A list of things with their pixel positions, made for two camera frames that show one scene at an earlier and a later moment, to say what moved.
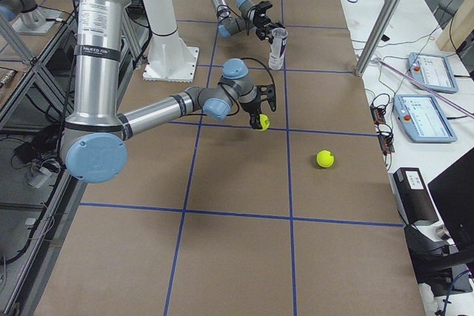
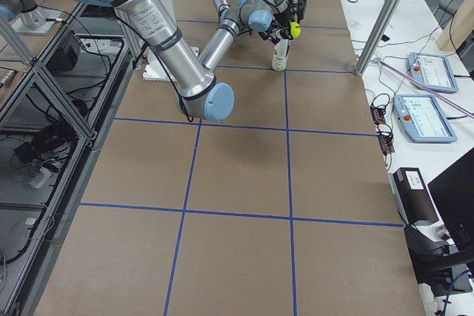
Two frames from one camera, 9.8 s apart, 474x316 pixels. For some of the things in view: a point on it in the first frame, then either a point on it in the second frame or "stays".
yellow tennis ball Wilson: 324,159 → 295,29
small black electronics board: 383,132 stays
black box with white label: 413,196 stays
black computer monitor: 453,192 stays
